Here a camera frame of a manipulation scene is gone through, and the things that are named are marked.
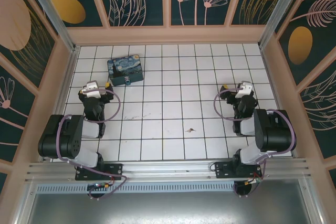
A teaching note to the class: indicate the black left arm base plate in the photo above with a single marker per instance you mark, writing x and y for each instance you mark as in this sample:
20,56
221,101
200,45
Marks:
115,170

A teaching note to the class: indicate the brushed grey metal panel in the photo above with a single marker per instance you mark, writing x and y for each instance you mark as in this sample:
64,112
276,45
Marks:
168,208

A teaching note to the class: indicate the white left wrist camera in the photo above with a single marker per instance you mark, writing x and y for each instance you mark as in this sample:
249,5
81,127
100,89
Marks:
92,90

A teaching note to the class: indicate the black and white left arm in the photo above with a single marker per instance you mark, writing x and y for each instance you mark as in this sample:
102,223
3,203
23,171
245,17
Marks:
60,134

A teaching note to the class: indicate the small blue padlock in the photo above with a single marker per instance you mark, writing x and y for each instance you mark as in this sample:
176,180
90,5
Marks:
127,80

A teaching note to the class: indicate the long aluminium mounting rail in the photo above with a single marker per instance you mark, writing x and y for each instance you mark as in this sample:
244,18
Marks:
168,169

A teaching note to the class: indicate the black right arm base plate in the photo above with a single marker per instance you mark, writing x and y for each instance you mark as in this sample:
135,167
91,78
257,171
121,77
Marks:
223,170

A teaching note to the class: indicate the small metal key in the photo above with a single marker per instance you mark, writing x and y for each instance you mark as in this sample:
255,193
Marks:
189,130

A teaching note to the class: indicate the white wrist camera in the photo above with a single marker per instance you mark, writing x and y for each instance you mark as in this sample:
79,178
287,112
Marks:
92,90
243,91

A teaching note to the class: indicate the starry night tin box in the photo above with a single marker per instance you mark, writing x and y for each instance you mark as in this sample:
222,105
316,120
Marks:
123,68

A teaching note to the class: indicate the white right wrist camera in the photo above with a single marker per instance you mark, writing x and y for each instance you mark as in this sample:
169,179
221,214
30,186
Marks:
243,91

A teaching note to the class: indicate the slanted aluminium corner post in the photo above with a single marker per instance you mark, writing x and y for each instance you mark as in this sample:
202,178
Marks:
56,16
281,11

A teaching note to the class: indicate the aluminium table side rail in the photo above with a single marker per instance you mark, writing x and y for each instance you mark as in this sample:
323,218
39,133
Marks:
64,87
276,90

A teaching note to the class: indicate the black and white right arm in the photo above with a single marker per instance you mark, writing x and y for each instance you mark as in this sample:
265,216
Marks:
273,129

